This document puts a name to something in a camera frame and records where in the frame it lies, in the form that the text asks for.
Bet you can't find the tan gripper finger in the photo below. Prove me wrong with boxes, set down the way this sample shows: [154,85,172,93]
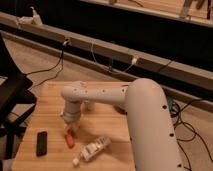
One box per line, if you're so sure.
[71,121,80,135]
[64,123,71,132]

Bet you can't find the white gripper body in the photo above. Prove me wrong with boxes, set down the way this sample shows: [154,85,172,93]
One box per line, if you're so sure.
[61,101,81,124]

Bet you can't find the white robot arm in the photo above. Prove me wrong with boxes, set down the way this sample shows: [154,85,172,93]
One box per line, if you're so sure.
[61,78,184,171]

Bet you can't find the white ceramic cup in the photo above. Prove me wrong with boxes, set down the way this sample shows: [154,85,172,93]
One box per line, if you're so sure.
[84,101,95,111]

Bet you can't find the black rectangular remote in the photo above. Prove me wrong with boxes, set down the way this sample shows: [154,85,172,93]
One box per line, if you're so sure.
[36,131,47,157]

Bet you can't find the clear plastic bottle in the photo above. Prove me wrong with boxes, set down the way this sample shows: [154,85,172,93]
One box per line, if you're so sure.
[72,136,111,167]

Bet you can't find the black chair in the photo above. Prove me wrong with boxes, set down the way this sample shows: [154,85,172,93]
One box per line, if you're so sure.
[0,33,37,159]

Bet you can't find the white spray bottle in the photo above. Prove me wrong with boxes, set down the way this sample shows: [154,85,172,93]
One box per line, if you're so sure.
[17,6,43,26]

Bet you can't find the blue box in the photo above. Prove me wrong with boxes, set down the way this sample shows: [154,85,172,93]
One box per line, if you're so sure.
[166,96,174,110]

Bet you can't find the black cable on floor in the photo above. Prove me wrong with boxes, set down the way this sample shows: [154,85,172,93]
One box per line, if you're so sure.
[25,41,69,90]

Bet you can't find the black cables at right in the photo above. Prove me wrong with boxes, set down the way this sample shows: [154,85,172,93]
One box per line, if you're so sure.
[169,98,213,171]

